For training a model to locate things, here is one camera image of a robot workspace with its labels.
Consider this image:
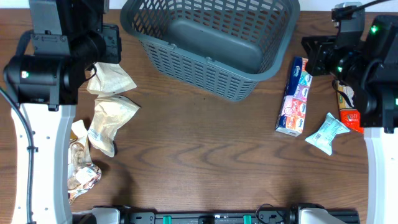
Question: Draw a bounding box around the orange spaghetti packet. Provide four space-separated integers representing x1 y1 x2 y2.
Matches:
333 80 364 134

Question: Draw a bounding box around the Kleenex tissue multipack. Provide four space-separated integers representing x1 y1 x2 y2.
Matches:
275 57 313 137

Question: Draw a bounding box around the light blue snack packet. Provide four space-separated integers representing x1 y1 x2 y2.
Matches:
305 113 350 156

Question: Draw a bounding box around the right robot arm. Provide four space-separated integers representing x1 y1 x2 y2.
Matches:
301 15 397 223

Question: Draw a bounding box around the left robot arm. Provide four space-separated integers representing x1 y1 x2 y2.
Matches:
1 0 122 223

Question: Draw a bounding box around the upper beige paper bag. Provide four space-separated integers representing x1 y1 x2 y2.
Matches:
86 62 137 96

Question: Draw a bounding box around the beige paper bag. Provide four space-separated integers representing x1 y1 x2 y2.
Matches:
88 95 141 157
86 62 137 96

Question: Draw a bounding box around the lower beige paper bag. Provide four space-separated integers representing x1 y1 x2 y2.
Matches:
88 95 141 157

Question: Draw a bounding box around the grey plastic basket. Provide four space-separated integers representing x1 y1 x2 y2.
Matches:
120 0 300 101

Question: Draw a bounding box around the brown white snack pouch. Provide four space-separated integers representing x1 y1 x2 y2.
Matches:
67 120 102 205

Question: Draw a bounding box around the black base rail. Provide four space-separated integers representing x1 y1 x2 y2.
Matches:
72 203 361 224

